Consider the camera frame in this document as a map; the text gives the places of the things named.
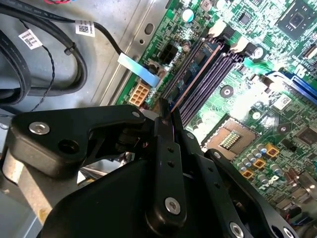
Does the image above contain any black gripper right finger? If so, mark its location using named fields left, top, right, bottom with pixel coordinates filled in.
left=172, top=108, right=300, bottom=238

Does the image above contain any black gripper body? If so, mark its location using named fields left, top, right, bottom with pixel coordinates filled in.
left=41, top=158, right=231, bottom=238

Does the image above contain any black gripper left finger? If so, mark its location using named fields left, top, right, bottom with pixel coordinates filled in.
left=6, top=97, right=189, bottom=238

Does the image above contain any RAM stick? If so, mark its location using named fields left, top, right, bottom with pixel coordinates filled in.
left=168, top=39, right=223, bottom=111

